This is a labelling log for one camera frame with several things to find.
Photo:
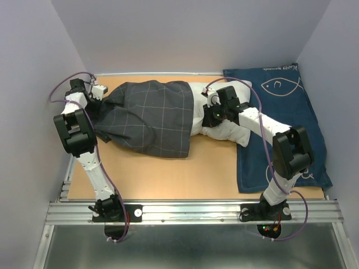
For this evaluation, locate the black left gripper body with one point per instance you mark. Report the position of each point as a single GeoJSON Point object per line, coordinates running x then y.
{"type": "Point", "coordinates": [91, 109]}

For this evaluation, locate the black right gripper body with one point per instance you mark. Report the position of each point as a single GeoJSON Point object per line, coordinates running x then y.
{"type": "Point", "coordinates": [216, 114]}

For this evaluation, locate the white stained pillow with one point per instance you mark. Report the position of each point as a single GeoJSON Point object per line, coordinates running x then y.
{"type": "Point", "coordinates": [226, 130]}

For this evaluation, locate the grey checked pillowcase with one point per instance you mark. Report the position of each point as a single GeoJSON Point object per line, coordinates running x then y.
{"type": "Point", "coordinates": [150, 118]}

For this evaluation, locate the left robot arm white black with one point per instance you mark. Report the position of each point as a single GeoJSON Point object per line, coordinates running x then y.
{"type": "Point", "coordinates": [77, 135]}

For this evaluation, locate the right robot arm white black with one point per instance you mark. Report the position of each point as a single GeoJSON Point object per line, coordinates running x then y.
{"type": "Point", "coordinates": [288, 150]}

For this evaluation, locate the blue fish-print cushion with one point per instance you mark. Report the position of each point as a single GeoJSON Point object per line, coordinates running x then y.
{"type": "Point", "coordinates": [282, 94]}

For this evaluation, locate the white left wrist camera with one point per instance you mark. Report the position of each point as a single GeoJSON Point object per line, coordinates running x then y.
{"type": "Point", "coordinates": [98, 91]}

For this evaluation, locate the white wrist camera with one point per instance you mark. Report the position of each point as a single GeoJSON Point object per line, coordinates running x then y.
{"type": "Point", "coordinates": [211, 96]}
{"type": "Point", "coordinates": [98, 91]}

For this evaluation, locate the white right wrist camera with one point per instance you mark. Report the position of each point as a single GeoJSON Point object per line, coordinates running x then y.
{"type": "Point", "coordinates": [211, 96]}

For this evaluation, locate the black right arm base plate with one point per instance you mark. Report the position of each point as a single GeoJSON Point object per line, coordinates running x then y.
{"type": "Point", "coordinates": [264, 212]}

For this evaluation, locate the aluminium table edge frame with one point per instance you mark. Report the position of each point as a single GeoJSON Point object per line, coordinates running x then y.
{"type": "Point", "coordinates": [111, 80]}

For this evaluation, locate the aluminium mounting rail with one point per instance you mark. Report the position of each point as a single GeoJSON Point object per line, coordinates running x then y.
{"type": "Point", "coordinates": [178, 212]}

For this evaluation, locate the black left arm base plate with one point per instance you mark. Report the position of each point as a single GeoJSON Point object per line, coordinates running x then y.
{"type": "Point", "coordinates": [134, 214]}

